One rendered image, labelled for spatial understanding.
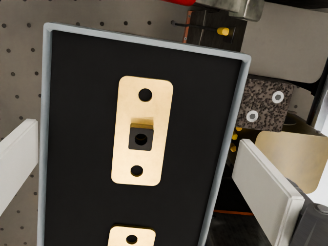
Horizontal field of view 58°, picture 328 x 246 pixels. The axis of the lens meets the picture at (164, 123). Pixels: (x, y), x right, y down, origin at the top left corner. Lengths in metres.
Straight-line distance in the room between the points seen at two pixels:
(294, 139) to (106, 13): 0.47
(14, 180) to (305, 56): 0.28
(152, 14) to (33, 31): 0.25
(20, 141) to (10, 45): 0.56
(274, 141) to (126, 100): 0.19
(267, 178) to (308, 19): 0.20
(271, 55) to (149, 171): 0.17
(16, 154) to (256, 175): 0.13
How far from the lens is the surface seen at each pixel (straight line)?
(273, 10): 0.31
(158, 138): 0.22
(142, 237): 0.27
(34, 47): 0.70
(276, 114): 0.31
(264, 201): 0.17
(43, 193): 0.25
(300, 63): 0.33
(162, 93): 0.21
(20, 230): 0.90
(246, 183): 0.19
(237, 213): 0.49
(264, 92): 0.30
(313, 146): 0.37
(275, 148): 0.35
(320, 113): 0.45
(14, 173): 0.17
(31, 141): 0.19
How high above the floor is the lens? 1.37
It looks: 70 degrees down
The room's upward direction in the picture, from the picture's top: 166 degrees clockwise
